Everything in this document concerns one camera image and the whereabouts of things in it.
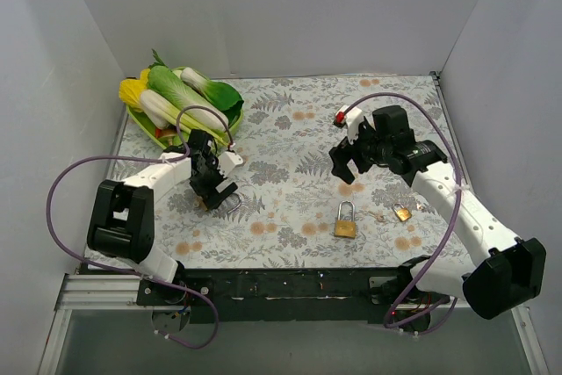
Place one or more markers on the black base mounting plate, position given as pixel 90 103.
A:
pixel 322 294

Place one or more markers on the long shackle brass padlock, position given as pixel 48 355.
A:
pixel 345 223

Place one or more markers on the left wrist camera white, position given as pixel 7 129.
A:
pixel 228 161

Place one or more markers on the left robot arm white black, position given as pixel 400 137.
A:
pixel 122 223

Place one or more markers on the green plastic tray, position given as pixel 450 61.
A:
pixel 151 129

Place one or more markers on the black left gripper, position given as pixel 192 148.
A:
pixel 210 179

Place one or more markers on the celery stalk bunch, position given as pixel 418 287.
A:
pixel 163 113

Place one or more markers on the right wrist camera grey red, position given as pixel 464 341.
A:
pixel 350 119

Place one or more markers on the small brass padlock shackle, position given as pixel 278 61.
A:
pixel 232 203

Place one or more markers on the yellow corn leafy vegetable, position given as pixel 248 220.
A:
pixel 130 90

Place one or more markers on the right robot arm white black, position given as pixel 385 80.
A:
pixel 505 271

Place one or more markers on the napa cabbage green white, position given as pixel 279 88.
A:
pixel 163 81

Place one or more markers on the large brass padlock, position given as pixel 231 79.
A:
pixel 401 212

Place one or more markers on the floral patterned table mat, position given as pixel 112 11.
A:
pixel 289 196

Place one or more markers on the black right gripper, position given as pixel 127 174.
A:
pixel 356 152

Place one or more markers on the brown mushroom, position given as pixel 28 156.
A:
pixel 167 137

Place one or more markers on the bok choy dark green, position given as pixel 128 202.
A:
pixel 221 95

